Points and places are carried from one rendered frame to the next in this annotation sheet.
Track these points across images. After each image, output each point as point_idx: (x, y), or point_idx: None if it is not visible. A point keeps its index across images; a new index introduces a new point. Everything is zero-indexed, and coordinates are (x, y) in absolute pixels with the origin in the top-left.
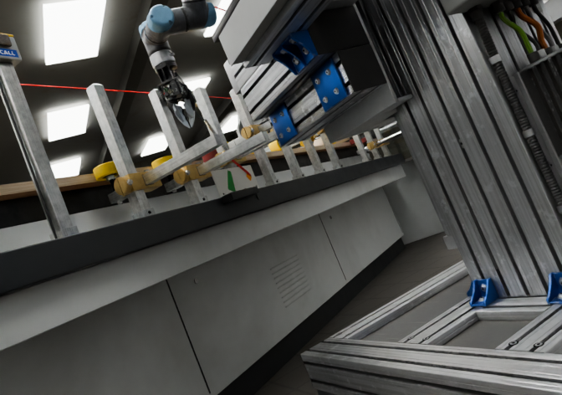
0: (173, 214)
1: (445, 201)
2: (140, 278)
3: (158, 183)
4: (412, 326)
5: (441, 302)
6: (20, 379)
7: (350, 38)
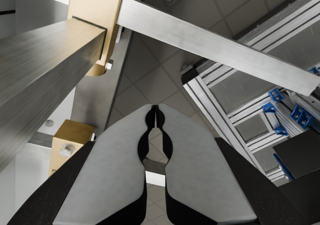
0: (111, 109)
1: (298, 130)
2: None
3: (92, 135)
4: (237, 91)
5: None
6: None
7: None
